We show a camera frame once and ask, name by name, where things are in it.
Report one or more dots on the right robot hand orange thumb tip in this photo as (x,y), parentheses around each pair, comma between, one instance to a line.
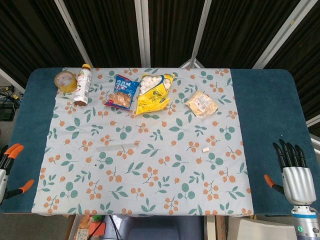
(297,182)

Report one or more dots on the clear bag of beige snacks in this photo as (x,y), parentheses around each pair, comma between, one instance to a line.
(202,103)

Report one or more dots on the blue snack bag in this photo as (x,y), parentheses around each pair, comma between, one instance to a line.
(122,92)

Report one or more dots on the teal table cover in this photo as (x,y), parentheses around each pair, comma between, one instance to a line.
(270,100)

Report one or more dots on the white drink bottle yellow cap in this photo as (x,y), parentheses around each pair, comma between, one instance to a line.
(82,87)

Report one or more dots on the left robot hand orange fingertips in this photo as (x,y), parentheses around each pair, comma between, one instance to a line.
(3,180)

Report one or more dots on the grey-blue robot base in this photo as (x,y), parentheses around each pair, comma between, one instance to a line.
(162,230)

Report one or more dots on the white cylindrical block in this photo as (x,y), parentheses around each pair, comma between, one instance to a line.
(205,150)

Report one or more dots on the clear glass test tube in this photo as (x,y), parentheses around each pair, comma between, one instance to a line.
(115,146)

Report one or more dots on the floral fruit-print tablecloth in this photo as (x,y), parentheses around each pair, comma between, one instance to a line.
(150,175)

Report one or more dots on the yellowish clear tape roll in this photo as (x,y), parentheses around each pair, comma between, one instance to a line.
(65,81)

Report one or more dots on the dark folding screen white frame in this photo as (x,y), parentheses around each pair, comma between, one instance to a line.
(107,30)

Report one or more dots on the yellow marshmallow bag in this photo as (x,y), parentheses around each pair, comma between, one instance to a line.
(152,97)

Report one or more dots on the wooden table leg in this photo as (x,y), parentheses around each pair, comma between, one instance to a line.
(221,228)

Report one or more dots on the cardboard box with colourful items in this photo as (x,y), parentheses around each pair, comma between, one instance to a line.
(80,232)

